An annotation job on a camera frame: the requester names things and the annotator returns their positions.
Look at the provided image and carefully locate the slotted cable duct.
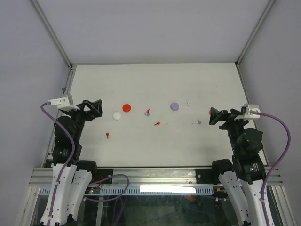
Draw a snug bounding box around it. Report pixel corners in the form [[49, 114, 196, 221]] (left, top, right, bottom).
[[39, 186, 214, 196]]

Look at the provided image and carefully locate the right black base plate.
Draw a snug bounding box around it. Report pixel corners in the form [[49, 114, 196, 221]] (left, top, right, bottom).
[[195, 169, 212, 184]]

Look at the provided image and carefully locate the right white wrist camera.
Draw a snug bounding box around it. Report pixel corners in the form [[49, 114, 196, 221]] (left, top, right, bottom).
[[234, 104, 261, 121]]

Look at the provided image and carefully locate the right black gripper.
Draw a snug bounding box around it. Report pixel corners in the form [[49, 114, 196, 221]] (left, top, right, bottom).
[[209, 106, 250, 154]]

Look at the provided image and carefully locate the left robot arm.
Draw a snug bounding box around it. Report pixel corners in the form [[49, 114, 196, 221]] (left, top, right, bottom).
[[40, 97, 103, 226]]

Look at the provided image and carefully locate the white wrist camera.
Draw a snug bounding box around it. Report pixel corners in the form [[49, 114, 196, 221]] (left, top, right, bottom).
[[234, 104, 261, 121], [49, 94, 79, 112]]

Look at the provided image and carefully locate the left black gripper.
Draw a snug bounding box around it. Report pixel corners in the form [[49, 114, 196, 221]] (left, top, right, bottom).
[[63, 99, 102, 142]]

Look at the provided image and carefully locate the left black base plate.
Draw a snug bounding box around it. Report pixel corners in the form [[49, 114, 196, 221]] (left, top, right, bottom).
[[95, 169, 113, 185]]

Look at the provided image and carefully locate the purple charging case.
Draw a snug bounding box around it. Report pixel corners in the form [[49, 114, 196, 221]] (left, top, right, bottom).
[[170, 102, 180, 111]]

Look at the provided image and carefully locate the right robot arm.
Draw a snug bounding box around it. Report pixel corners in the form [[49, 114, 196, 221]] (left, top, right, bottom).
[[209, 104, 274, 226]]

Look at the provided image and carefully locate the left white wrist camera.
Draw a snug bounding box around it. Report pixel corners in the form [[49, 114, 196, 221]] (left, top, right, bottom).
[[49, 94, 79, 112]]

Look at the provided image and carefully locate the white charging case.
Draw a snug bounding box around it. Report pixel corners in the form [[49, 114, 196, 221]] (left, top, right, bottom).
[[112, 112, 122, 121]]

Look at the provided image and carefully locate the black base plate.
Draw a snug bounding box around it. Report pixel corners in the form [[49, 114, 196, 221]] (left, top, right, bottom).
[[195, 169, 212, 184], [95, 169, 113, 185]]

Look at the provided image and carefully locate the aluminium front rail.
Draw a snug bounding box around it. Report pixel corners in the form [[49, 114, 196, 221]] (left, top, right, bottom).
[[29, 167, 283, 186]]

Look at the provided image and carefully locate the small green-lit circuit board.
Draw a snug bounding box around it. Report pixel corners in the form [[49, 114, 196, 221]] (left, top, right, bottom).
[[87, 187, 101, 194]]

